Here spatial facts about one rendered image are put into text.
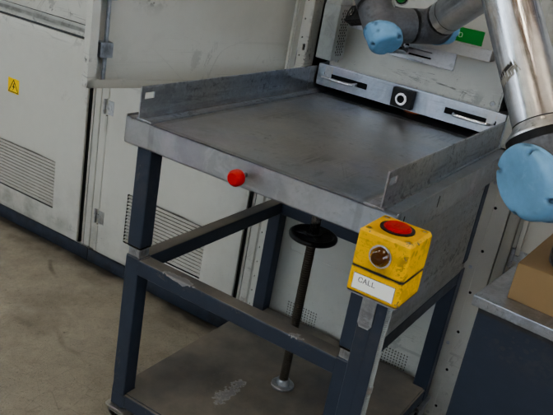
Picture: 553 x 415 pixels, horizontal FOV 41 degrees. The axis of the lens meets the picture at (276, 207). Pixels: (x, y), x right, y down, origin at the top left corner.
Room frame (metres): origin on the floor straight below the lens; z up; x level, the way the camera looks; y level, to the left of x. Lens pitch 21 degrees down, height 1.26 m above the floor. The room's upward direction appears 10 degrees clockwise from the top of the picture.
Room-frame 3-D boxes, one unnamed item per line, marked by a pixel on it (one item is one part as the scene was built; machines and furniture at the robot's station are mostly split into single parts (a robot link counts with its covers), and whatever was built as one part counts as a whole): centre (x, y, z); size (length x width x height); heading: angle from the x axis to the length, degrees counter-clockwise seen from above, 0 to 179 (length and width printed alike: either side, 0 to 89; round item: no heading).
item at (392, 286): (0.95, -0.17, 0.85); 0.08 x 0.08 x 0.10; 61
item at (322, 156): (1.59, -0.10, 0.82); 0.68 x 0.62 x 0.06; 151
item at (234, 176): (1.28, 0.08, 0.82); 0.04 x 0.03 x 0.03; 151
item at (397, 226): (0.95, -0.17, 0.90); 0.04 x 0.04 x 0.02
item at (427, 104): (1.94, -0.29, 0.89); 0.54 x 0.05 x 0.06; 61
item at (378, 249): (0.91, -0.15, 0.87); 0.03 x 0.01 x 0.03; 61
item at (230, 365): (1.59, -0.10, 0.46); 0.64 x 0.58 x 0.66; 151
